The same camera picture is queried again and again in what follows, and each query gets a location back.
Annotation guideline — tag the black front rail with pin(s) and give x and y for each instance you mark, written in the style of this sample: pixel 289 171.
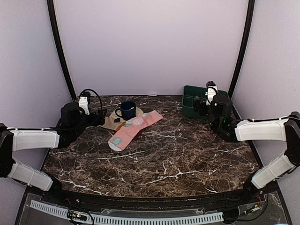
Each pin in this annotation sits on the black front rail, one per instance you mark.
pixel 226 200

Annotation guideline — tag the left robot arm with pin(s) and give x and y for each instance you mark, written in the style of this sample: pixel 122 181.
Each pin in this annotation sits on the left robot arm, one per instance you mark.
pixel 74 119

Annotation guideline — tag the black frame post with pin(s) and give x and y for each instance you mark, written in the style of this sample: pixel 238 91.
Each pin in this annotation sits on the black frame post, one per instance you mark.
pixel 59 48
pixel 243 47

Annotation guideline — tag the pink patterned sock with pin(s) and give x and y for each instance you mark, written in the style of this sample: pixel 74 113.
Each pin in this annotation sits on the pink patterned sock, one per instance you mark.
pixel 124 136

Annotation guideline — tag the black right frame post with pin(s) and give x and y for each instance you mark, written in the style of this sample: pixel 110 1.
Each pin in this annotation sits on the black right frame post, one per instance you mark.
pixel 243 47

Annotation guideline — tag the beige striped sock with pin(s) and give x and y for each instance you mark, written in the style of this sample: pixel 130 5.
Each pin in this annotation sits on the beige striped sock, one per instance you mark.
pixel 112 123

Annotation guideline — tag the white slotted cable duct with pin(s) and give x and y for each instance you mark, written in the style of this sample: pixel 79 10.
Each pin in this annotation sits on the white slotted cable duct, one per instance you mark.
pixel 79 217

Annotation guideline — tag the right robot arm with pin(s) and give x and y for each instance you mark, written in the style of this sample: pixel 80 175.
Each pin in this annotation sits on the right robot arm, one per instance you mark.
pixel 287 129

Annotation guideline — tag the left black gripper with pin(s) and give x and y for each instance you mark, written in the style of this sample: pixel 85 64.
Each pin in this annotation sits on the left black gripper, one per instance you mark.
pixel 101 118

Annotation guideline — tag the dark blue mug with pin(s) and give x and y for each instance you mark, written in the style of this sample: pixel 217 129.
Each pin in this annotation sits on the dark blue mug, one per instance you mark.
pixel 127 110

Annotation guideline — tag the green compartment tray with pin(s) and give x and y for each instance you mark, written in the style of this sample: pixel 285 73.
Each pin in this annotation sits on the green compartment tray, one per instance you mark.
pixel 191 93

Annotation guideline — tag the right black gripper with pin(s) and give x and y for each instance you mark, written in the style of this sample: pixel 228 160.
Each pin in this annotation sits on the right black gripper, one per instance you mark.
pixel 198 103

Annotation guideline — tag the black left frame post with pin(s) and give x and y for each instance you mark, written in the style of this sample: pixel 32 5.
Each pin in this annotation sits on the black left frame post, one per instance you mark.
pixel 59 48

